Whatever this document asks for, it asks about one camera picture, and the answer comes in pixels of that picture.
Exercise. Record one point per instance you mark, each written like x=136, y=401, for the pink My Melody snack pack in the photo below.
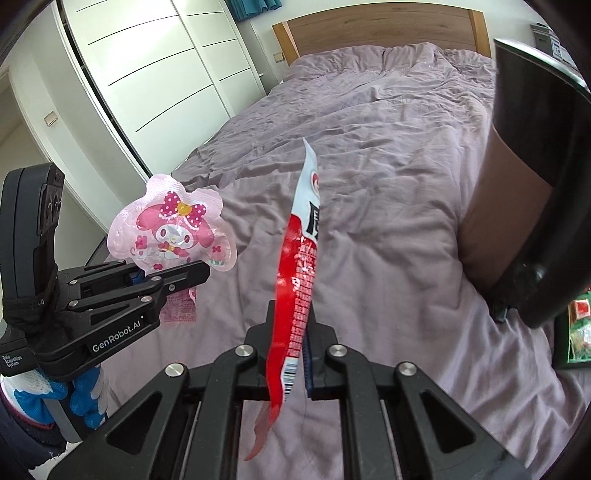
x=170, y=227

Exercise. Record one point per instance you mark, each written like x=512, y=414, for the red konjac snack pack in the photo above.
x=295, y=280

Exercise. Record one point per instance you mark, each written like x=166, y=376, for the wooden headboard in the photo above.
x=385, y=24

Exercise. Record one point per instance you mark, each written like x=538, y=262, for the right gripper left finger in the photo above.
x=179, y=427

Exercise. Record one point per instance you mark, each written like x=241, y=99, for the black and steel electric kettle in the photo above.
x=525, y=240

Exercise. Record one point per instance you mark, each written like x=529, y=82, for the left blue white gloved hand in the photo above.
x=26, y=393

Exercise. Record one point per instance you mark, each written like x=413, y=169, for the green snack tray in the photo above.
x=572, y=340

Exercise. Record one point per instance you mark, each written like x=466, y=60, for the purple duvet cover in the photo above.
x=400, y=136

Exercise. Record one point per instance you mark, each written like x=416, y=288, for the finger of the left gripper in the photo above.
x=104, y=270
x=82, y=296

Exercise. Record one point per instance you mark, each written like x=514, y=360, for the white wardrobe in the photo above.
x=171, y=73

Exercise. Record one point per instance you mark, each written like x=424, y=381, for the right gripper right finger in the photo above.
x=396, y=422

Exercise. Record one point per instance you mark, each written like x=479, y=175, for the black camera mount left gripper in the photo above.
x=30, y=208

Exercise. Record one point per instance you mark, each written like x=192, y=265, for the teal curtain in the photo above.
x=242, y=10

